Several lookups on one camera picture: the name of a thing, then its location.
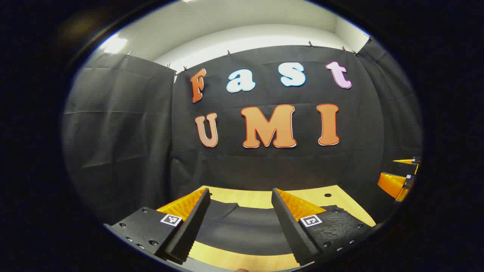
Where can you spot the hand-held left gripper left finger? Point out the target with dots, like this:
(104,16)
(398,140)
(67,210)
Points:
(189,230)

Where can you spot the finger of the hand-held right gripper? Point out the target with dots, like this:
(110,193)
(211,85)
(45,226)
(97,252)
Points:
(406,161)
(391,183)

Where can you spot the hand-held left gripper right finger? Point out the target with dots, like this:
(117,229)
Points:
(293,230)

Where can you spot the dark grey jeans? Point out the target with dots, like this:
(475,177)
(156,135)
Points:
(242,226)

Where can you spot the black backdrop cloth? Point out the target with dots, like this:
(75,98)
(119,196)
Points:
(264,166)

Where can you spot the ceiling light panel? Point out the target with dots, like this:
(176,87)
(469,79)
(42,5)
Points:
(113,44)

